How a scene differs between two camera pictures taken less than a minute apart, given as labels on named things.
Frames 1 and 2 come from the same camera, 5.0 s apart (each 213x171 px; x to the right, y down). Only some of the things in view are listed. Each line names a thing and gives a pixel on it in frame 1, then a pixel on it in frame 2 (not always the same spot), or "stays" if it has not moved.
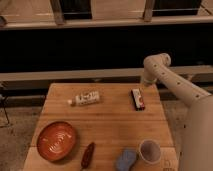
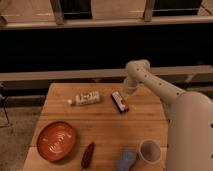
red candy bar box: x=137 y=98 to x=119 y=101
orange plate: x=56 y=141 stays
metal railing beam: x=136 y=72 stays
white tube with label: x=84 y=98 stays
